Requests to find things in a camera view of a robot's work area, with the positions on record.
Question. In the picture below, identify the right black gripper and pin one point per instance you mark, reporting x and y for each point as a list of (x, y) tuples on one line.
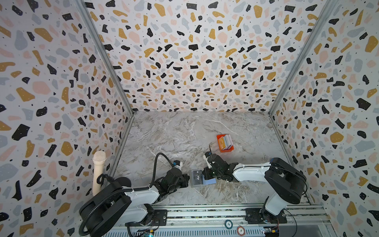
[(214, 171)]

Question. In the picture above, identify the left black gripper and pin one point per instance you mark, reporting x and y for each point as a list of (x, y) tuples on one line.
[(185, 179)]

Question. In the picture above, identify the beige leather card holder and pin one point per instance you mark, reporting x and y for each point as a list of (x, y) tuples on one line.
[(206, 182)]

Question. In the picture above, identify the red card tray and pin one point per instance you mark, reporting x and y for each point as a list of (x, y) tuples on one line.
[(231, 149)]

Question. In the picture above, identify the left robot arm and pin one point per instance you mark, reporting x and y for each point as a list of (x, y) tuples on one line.
[(119, 203)]

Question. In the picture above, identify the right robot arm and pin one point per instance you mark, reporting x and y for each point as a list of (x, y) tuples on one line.
[(288, 183)]

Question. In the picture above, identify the stack of cards in tray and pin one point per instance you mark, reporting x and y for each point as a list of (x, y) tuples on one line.
[(225, 142)]

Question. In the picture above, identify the black microphone stand base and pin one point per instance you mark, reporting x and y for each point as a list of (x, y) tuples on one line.
[(124, 181)]

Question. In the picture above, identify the red round sticker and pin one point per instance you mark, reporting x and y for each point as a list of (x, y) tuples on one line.
[(241, 231)]

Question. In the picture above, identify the beige microphone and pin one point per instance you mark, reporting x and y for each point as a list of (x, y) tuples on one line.
[(99, 160)]

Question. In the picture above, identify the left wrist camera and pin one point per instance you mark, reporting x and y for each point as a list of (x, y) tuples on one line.
[(178, 164)]

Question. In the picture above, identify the round sticker on rail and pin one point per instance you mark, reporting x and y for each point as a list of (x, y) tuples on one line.
[(228, 224)]

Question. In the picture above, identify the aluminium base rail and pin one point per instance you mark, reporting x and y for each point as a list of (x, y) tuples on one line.
[(208, 220)]

